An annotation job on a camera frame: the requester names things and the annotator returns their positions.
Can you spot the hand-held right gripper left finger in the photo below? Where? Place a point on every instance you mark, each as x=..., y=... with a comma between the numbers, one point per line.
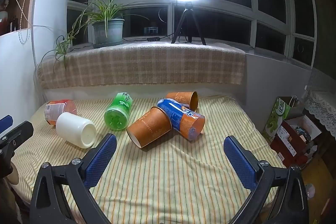
x=101, y=158

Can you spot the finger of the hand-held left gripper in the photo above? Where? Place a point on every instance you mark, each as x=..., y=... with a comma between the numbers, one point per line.
x=19, y=133
x=5, y=122

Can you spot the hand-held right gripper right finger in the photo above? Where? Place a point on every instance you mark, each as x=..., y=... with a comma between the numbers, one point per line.
x=240, y=161

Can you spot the white plastic cup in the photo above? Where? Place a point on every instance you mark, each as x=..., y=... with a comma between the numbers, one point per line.
x=72, y=128

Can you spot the large orange paper cup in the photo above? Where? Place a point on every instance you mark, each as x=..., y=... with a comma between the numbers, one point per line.
x=149, y=127

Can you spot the small orange paper cup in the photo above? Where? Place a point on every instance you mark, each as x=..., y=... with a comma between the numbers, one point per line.
x=181, y=98

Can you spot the red labelled plastic bottle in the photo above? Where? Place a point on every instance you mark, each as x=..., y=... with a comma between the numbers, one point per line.
x=59, y=109

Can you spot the green plastic bottle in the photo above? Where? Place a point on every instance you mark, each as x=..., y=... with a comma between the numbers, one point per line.
x=119, y=111

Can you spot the red cardboard box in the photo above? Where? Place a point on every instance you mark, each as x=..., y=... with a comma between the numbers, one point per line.
x=290, y=145

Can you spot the green paper bag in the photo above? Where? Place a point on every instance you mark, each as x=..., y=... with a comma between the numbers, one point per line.
x=277, y=119

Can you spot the striped yellow bed sheet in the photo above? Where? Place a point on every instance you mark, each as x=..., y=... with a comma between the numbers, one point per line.
x=168, y=187

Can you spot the white lace cloth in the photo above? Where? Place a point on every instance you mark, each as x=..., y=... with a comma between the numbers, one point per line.
x=324, y=108

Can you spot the plaid beige cloth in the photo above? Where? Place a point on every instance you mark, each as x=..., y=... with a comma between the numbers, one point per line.
x=147, y=66

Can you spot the green plant saucer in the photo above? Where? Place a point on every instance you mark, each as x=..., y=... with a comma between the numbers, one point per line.
x=105, y=44

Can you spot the potted spider plant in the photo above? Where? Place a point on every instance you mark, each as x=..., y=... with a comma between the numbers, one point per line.
x=109, y=29

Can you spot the black tripod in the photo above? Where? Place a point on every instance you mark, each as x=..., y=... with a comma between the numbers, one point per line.
x=187, y=19

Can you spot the white window frame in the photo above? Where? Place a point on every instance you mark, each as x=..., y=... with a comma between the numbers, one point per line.
x=173, y=7

